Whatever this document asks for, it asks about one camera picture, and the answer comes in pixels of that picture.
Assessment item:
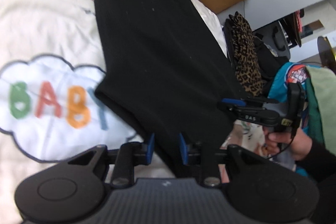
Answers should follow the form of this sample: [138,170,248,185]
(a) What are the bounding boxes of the black bear patchwork shorts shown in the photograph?
[94,0,247,177]

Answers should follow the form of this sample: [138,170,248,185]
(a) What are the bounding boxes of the person's right hand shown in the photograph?
[263,127,313,161]

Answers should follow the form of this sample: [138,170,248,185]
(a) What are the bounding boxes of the blue cartoon print garment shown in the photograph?
[267,62,316,179]

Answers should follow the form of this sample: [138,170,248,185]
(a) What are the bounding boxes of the leopard print garment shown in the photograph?
[226,11,263,97]

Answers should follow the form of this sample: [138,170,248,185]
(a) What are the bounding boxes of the black suitcase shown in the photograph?
[253,19,290,60]

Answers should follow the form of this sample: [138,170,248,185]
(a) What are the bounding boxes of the cream bear print bedsheet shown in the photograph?
[0,0,268,224]

